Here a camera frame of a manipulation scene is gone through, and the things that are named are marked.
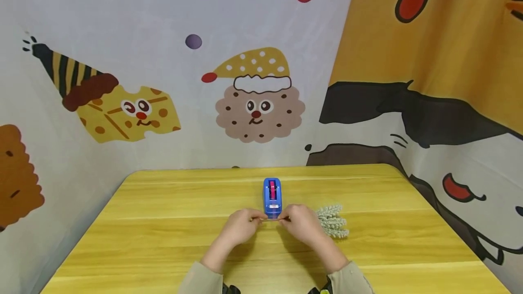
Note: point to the person's right thumb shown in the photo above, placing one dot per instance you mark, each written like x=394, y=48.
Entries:
x=287, y=224

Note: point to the pink tape roll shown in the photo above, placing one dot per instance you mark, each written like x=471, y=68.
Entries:
x=272, y=190

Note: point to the person's right index finger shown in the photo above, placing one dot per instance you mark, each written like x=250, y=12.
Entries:
x=289, y=210

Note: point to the blue tape dispenser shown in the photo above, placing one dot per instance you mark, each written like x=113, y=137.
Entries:
x=267, y=199

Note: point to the clear tape strip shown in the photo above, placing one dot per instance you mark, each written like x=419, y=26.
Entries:
x=272, y=219

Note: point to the white fuzzy plant sprig bunch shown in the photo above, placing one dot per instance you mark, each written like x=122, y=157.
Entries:
x=333, y=221

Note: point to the person's left forearm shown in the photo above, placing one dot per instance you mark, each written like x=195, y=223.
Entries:
x=204, y=273

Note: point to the person's left index finger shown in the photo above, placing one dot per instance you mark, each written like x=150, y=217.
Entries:
x=253, y=213

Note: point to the person's right forearm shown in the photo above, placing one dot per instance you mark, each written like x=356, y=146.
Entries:
x=345, y=269

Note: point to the person's left hand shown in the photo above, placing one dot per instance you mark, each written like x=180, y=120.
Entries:
x=239, y=230

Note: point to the person's right hand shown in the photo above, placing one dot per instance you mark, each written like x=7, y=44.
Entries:
x=304, y=228

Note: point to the person's left thumb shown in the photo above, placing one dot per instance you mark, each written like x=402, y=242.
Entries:
x=256, y=224

